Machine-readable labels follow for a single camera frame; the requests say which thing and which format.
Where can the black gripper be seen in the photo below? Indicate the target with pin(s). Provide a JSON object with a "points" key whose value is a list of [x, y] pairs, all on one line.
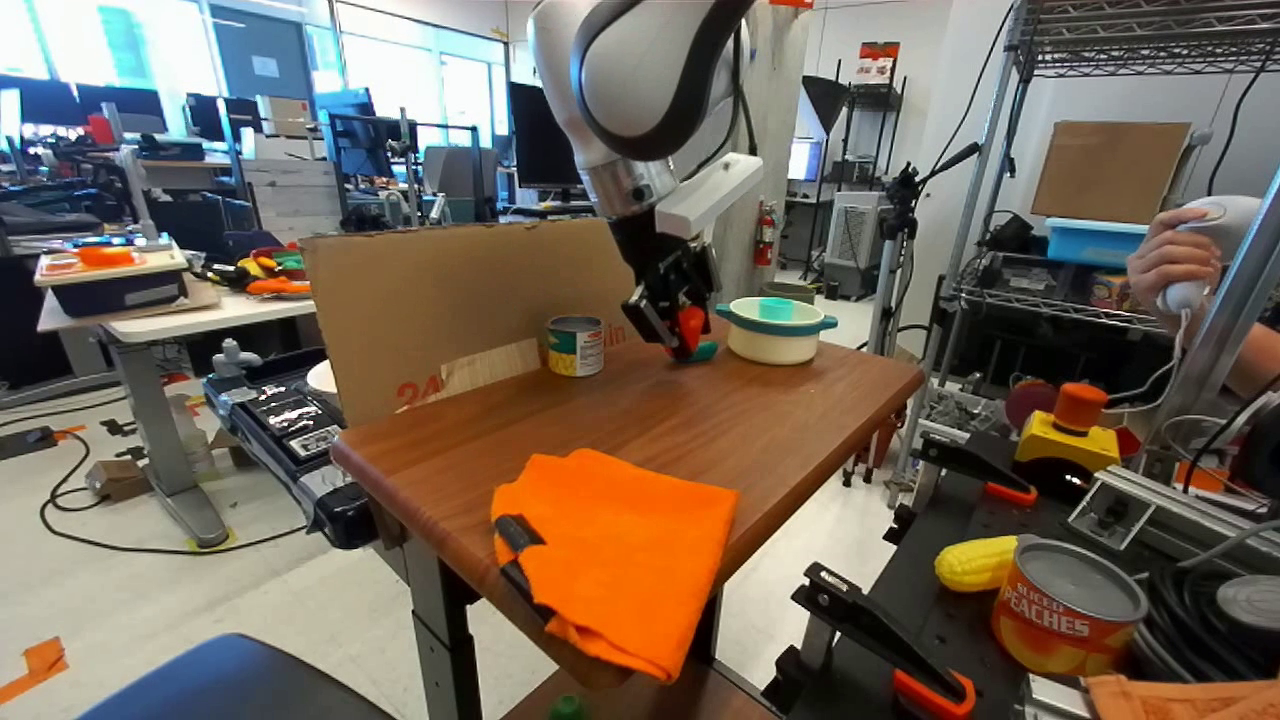
{"points": [[667, 274]]}

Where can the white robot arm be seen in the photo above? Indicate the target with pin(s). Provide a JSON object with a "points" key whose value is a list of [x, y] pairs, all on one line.
{"points": [[649, 103]]}

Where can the green toy object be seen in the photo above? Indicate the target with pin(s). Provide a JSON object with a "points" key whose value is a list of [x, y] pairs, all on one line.
{"points": [[704, 352]]}

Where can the grey side desk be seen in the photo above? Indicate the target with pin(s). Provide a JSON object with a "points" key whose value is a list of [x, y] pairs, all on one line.
{"points": [[137, 341]]}

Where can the person's hand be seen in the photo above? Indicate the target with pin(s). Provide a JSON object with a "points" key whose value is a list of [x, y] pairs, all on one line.
{"points": [[1173, 253]]}

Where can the small tin can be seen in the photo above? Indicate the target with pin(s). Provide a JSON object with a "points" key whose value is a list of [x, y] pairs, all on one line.
{"points": [[572, 347]]}

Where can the white pot with teal lid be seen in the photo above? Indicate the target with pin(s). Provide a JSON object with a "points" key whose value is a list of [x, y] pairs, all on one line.
{"points": [[774, 331]]}

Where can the red fire extinguisher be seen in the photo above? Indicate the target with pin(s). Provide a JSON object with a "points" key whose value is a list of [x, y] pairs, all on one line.
{"points": [[766, 236]]}

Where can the black computer monitor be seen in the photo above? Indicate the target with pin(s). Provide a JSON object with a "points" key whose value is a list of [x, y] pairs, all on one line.
{"points": [[542, 149]]}

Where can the orange cloth bag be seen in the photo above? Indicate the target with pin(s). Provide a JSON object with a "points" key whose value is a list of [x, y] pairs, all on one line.
{"points": [[619, 559]]}

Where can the cardboard sheet backdrop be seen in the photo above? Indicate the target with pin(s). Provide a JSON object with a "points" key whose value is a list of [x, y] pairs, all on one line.
{"points": [[430, 315]]}

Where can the black orange clamp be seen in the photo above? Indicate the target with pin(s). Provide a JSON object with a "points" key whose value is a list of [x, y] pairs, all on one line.
{"points": [[841, 608]]}

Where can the black power strip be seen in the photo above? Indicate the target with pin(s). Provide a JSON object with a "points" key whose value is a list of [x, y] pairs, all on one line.
{"points": [[291, 431]]}

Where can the yellow toy corn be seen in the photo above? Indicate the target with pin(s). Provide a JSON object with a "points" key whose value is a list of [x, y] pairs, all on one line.
{"points": [[973, 567]]}

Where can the yellow emergency stop button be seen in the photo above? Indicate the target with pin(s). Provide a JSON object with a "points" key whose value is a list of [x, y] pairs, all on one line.
{"points": [[1070, 431]]}

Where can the blue plastic bin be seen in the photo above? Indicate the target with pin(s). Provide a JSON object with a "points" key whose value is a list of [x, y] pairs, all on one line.
{"points": [[1093, 243]]}

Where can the orange labelled food can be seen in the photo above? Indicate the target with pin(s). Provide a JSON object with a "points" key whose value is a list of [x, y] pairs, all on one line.
{"points": [[1066, 608]]}

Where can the blue chair seat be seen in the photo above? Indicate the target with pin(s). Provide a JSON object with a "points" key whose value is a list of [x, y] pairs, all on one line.
{"points": [[236, 679]]}

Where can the cardboard panel on wall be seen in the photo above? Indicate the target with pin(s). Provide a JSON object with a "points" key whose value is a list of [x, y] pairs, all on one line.
{"points": [[1109, 168]]}

